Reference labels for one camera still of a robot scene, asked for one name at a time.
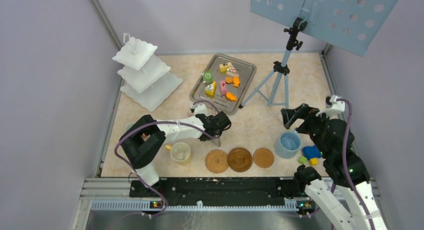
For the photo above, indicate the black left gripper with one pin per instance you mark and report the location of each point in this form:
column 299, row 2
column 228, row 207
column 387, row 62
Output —
column 202, row 139

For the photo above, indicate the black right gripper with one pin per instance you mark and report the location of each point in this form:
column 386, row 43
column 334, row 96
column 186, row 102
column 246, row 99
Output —
column 290, row 115

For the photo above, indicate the yellow cake wedge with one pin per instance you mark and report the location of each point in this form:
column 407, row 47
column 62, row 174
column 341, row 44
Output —
column 210, row 89

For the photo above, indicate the pink cake slice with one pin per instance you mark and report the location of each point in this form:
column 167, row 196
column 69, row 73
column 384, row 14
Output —
column 223, row 88

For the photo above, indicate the green swirl roll cake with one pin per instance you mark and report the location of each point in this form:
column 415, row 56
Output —
column 207, row 77

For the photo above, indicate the white strawberry cake slice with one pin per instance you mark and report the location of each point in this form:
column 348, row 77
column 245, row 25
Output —
column 232, row 71

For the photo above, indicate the pink cat-paw tongs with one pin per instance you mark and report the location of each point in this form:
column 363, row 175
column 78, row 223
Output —
column 217, row 142

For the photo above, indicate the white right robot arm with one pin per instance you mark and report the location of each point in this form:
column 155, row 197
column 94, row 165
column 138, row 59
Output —
column 349, row 203

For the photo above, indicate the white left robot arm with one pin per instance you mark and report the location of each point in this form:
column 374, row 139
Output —
column 141, row 153

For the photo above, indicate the orange fish pastry lower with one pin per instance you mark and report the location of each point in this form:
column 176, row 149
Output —
column 231, row 97

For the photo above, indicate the orange fish pastry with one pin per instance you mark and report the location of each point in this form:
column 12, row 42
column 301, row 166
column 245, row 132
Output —
column 236, row 82
column 231, row 97

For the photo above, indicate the light blue mug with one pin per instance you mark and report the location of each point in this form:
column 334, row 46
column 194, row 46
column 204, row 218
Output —
column 288, row 144

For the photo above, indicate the woven rattan coaster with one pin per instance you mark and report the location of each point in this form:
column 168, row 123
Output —
column 216, row 161

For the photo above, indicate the dark wooden round coaster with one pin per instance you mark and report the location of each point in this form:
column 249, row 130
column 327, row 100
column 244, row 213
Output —
column 239, row 159

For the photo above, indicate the yellow transparent cup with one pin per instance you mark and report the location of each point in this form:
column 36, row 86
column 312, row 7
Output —
column 180, row 152

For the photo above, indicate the round brown cookie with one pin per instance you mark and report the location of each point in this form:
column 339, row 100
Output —
column 228, row 80

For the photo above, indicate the green toy cube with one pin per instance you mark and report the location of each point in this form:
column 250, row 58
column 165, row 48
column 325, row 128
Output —
column 302, row 160

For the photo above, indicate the orange fish pastry upper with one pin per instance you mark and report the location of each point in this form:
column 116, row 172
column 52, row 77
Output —
column 236, row 82

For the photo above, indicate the yellow toy cube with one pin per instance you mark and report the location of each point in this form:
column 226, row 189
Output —
column 313, row 161

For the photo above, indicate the light wooden round coaster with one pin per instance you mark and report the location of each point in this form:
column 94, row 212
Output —
column 263, row 158

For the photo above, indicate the yellow square cake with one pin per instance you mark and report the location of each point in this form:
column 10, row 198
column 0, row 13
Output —
column 224, row 66

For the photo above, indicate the pink mug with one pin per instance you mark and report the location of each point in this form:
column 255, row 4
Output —
column 144, row 137

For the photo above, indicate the white three-tier dessert stand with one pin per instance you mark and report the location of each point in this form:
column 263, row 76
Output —
column 147, row 79

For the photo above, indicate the light blue tripod stand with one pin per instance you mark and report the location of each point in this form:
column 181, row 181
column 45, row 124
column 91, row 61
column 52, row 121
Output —
column 281, row 68

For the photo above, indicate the light blue perforated board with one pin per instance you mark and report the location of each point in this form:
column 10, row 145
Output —
column 347, row 24

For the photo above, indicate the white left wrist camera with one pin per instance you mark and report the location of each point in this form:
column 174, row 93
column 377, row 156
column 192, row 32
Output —
column 199, row 108

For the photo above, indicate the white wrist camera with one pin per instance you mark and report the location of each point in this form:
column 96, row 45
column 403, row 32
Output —
column 334, row 106
column 199, row 108

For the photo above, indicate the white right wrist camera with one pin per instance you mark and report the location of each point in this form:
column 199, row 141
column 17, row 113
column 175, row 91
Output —
column 334, row 106

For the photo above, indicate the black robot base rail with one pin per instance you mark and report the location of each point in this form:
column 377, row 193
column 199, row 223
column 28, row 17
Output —
column 220, row 191

